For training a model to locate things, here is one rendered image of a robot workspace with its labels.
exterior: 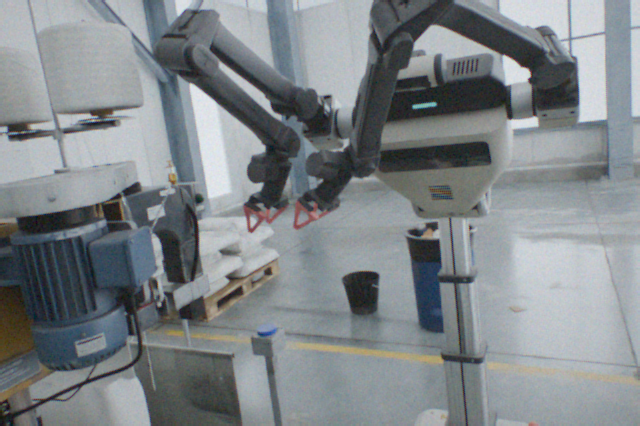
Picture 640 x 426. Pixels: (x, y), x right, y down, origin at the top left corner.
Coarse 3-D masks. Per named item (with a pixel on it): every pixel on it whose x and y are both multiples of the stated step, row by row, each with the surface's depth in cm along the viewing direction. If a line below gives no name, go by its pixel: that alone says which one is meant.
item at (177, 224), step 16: (144, 192) 122; (176, 192) 131; (144, 208) 121; (176, 208) 131; (144, 224) 121; (160, 224) 126; (176, 224) 131; (192, 224) 137; (160, 240) 134; (176, 240) 132; (192, 240) 137; (176, 256) 133; (192, 256) 136; (176, 272) 135; (128, 304) 121; (144, 304) 120
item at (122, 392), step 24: (120, 360) 138; (48, 384) 143; (72, 384) 140; (96, 384) 138; (120, 384) 140; (48, 408) 143; (72, 408) 139; (96, 408) 136; (120, 408) 137; (144, 408) 146
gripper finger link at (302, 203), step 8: (304, 192) 120; (296, 200) 119; (304, 200) 120; (312, 200) 120; (296, 208) 120; (304, 208) 118; (312, 208) 119; (296, 216) 121; (312, 216) 118; (296, 224) 122; (304, 224) 121
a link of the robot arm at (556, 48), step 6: (546, 36) 98; (552, 36) 98; (546, 42) 97; (552, 42) 97; (558, 42) 98; (552, 48) 97; (558, 48) 97; (564, 48) 98; (552, 54) 96; (558, 54) 96; (564, 54) 96; (570, 54) 100; (528, 78) 103
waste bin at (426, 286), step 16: (416, 224) 349; (432, 224) 350; (416, 240) 312; (432, 240) 305; (416, 256) 319; (432, 256) 309; (416, 272) 324; (432, 272) 313; (416, 288) 329; (432, 288) 316; (432, 304) 319; (432, 320) 323
